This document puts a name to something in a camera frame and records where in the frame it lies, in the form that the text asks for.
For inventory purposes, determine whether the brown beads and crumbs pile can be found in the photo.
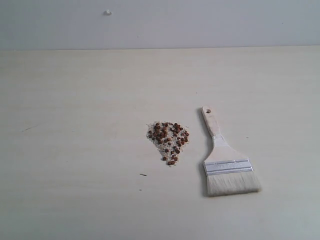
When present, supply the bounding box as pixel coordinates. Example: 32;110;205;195
146;121;190;167

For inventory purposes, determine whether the small white wall fixture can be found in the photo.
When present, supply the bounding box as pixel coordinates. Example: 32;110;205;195
103;9;113;16

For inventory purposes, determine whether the wooden paint brush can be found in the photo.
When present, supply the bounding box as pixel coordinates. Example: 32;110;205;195
201;106;261;197

